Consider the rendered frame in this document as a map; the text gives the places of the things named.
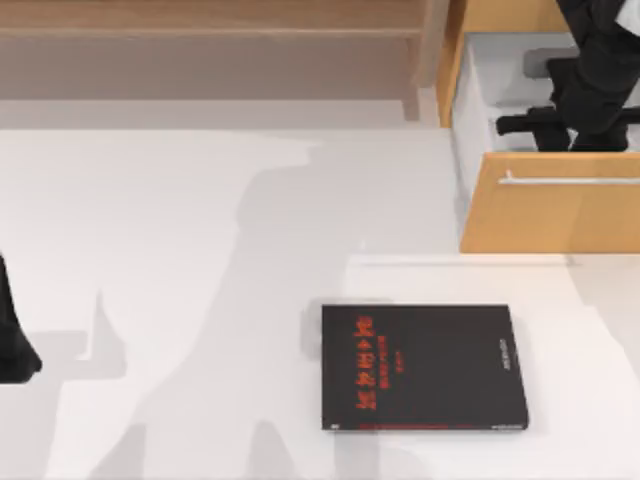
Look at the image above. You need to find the pale wooden drawer front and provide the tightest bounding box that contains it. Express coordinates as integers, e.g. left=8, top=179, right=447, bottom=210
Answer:
left=459, top=151, right=640, bottom=255

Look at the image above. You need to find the wooden cupboard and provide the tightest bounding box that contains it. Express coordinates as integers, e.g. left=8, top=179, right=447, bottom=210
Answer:
left=434, top=0, right=587, bottom=129

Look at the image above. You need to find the black book with red lettering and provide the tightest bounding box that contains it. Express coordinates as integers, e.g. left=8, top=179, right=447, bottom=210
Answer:
left=320, top=302, right=530, bottom=434

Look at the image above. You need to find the grey pierced drawer inside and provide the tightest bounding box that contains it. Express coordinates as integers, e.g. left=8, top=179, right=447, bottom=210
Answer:
left=451, top=31, right=640, bottom=202

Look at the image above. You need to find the long metal drawer handle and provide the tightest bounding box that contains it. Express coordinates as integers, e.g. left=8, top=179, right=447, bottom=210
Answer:
left=498, top=170, right=640, bottom=186

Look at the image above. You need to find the wooden open shelf unit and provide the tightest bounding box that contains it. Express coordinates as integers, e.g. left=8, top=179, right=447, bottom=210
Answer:
left=0, top=0, right=448, bottom=122

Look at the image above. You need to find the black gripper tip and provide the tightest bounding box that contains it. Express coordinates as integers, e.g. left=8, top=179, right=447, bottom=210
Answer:
left=0, top=255, right=44, bottom=385

